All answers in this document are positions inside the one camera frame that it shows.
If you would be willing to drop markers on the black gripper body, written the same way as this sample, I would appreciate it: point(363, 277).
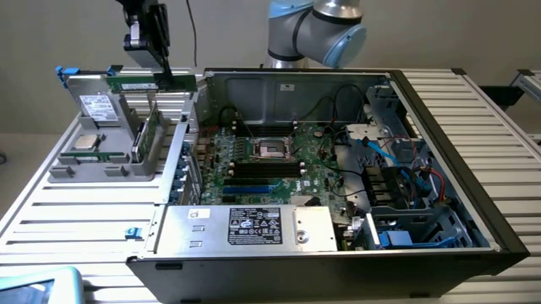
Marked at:
point(156, 22)

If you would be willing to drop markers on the green RAM stick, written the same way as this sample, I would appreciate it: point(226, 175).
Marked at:
point(91, 155)
point(146, 139)
point(131, 84)

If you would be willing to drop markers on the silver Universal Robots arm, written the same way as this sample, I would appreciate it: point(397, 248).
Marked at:
point(305, 35)

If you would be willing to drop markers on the black RAM slot bank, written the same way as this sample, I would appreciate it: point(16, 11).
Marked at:
point(269, 169)
point(269, 129)

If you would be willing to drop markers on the silver disk with blue carrier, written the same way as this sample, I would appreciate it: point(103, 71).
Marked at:
point(98, 106)

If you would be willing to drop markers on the silver CPU chip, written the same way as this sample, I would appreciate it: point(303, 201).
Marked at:
point(86, 142)

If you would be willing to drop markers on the CPU socket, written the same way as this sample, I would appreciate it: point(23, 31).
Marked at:
point(270, 148)

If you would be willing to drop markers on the grey parts rack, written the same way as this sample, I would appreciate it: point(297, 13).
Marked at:
point(96, 172)

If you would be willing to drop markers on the black expansion slot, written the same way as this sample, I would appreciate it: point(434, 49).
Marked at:
point(247, 181)

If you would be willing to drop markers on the blue expansion slot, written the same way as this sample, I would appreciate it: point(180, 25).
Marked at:
point(247, 190)

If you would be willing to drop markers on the green motherboard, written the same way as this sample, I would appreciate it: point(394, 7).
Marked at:
point(313, 187)

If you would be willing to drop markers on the blue plastic latch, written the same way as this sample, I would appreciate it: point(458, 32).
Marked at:
point(132, 232)

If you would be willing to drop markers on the silver power supply unit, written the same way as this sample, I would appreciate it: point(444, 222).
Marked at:
point(211, 231)

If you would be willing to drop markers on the silver chipset heatsink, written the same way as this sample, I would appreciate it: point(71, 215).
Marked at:
point(305, 201)

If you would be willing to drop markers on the metal drive cage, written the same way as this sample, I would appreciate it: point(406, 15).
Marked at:
point(389, 120)

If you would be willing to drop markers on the black case fan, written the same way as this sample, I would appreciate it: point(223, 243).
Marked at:
point(393, 187)

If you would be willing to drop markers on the teal framed object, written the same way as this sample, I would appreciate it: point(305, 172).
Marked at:
point(63, 278)

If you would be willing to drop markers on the black open PC case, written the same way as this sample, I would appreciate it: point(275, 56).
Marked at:
point(321, 275)

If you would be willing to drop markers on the blue disk caddy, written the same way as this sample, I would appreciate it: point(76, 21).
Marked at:
point(394, 239)

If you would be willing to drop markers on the metal disk bay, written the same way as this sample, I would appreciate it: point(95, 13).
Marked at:
point(440, 228)

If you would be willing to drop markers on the neighbouring slatted metal table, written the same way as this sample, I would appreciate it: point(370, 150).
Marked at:
point(528, 80)

